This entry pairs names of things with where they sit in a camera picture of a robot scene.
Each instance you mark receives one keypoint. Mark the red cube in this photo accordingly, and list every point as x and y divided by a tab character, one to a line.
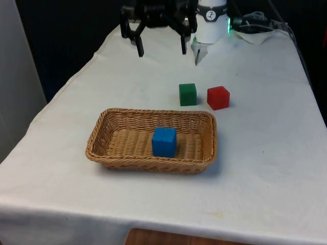
217	98

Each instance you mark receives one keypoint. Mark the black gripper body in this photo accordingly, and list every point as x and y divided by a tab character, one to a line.
155	15

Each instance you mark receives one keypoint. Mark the wicker basket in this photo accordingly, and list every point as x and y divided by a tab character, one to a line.
127	143

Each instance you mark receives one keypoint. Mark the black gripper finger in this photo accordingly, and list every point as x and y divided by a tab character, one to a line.
184	43
140	44

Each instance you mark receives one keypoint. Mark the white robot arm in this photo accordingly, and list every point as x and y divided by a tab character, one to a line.
210	28

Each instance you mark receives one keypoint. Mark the blue cube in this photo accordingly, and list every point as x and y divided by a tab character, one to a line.
164	142

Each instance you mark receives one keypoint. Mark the green cube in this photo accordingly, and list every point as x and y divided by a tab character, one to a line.
188	95

